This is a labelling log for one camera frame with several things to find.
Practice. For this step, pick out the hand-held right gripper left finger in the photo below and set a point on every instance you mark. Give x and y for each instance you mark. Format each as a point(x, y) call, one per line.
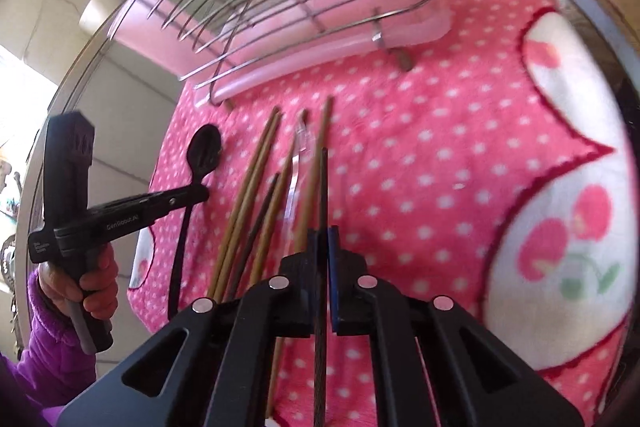
point(300, 297)

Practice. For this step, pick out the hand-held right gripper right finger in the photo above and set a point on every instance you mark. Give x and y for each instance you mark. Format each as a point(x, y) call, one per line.
point(333, 282)

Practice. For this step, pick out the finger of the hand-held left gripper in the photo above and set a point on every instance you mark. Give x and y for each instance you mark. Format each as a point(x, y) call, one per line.
point(185, 197)

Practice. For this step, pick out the black spoon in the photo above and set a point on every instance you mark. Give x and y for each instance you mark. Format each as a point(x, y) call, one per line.
point(202, 152)

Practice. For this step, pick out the light wooden chopstick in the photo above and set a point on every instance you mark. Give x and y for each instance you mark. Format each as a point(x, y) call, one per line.
point(243, 202)
point(251, 206)

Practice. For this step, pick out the dark brown chopstick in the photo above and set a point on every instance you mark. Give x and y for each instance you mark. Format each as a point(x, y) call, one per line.
point(256, 232)

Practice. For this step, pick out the black chopstick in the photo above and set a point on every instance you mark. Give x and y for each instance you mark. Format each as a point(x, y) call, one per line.
point(322, 197)

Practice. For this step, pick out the brown wooden chopstick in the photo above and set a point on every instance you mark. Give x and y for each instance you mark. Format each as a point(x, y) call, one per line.
point(315, 167)
point(274, 207)

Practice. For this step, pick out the clear plastic spoon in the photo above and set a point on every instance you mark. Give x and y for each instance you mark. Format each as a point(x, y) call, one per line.
point(296, 187)

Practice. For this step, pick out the person's left forearm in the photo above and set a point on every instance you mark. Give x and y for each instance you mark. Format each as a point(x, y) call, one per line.
point(45, 357)

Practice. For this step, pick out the person's left hand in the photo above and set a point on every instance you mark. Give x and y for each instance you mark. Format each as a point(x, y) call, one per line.
point(100, 287)

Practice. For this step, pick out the pink polka-dot blanket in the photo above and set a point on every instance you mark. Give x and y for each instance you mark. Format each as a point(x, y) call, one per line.
point(400, 157)

